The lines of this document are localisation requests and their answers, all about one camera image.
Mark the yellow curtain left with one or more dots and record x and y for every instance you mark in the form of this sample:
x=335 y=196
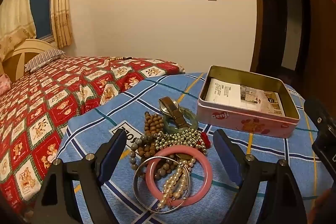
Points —
x=17 y=24

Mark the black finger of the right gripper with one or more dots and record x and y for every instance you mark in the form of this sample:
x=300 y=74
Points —
x=324 y=144

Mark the pink metal tin box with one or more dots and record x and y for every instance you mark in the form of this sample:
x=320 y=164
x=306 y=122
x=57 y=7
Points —
x=248 y=120

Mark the blue plaid folded blanket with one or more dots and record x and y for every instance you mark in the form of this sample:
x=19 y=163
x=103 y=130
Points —
x=87 y=132

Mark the green jade bangle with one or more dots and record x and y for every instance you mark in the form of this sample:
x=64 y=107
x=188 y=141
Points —
x=187 y=114

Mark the dark wooden door frame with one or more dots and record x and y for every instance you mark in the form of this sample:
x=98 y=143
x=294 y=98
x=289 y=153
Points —
x=282 y=37

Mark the pink pillow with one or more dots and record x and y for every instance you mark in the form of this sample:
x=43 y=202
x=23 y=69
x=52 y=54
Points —
x=5 y=84

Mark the beads on far bed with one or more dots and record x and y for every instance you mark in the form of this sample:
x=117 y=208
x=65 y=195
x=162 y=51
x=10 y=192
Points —
x=118 y=58

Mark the silver bangle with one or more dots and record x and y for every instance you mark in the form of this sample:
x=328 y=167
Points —
x=176 y=186

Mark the red patchwork bed cover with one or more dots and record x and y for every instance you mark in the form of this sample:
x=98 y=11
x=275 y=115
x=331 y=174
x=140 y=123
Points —
x=37 y=108

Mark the red knot coin charm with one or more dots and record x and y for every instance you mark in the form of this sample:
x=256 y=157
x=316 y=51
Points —
x=206 y=140

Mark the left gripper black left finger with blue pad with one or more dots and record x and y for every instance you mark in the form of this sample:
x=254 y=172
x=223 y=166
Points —
x=56 y=202

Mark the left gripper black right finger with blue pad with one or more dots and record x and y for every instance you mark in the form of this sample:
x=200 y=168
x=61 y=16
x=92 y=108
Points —
x=282 y=201

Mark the person's hand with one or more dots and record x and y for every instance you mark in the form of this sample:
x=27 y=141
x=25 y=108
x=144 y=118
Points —
x=323 y=210

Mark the cream wooden headboard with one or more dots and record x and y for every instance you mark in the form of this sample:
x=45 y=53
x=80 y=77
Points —
x=14 y=62

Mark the checked pillow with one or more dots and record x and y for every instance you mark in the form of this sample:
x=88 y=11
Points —
x=43 y=58

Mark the pink bangle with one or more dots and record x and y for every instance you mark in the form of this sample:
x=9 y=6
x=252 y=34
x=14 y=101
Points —
x=207 y=170

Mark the paper leaflet in tin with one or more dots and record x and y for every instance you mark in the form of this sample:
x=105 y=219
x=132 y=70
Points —
x=244 y=97

